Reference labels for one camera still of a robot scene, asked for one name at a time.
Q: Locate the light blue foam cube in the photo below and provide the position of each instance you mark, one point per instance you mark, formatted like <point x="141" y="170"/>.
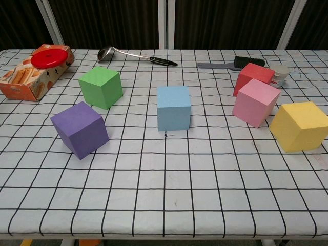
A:
<point x="174" y="110"/>

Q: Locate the green foam cube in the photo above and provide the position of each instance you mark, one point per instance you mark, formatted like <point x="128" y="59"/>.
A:
<point x="100" y="87"/>

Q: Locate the purple foam cube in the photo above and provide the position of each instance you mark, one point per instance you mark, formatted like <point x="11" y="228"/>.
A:
<point x="79" y="128"/>

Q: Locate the pink foam cube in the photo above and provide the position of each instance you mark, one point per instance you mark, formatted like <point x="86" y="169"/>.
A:
<point x="253" y="105"/>

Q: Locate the red foam cube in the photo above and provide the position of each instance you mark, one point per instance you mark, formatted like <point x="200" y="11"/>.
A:
<point x="252" y="73"/>

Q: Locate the yellow foam cube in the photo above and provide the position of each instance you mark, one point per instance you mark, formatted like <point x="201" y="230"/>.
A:
<point x="297" y="125"/>

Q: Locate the white black grid tablecloth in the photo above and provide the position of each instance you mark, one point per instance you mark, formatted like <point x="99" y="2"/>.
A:
<point x="164" y="179"/>

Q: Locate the grey brush black bristles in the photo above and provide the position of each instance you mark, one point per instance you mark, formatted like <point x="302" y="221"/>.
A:
<point x="246" y="62"/>

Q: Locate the dark pleated curtain panel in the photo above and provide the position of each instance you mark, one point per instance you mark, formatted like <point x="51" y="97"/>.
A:
<point x="107" y="23"/>
<point x="315" y="15"/>
<point x="18" y="23"/>
<point x="225" y="23"/>

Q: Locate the small white jar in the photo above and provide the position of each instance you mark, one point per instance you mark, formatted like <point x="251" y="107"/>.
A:
<point x="280" y="75"/>

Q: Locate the red round plastic lid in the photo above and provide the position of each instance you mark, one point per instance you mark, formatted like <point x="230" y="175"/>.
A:
<point x="50" y="58"/>

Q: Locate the orange snack box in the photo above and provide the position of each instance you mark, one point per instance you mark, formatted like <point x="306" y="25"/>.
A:
<point x="23" y="84"/>

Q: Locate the white slanted frame post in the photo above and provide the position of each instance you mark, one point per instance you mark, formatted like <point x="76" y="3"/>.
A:
<point x="291" y="23"/>
<point x="50" y="23"/>

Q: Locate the white table frame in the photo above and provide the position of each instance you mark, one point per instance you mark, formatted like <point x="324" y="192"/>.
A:
<point x="69" y="243"/>

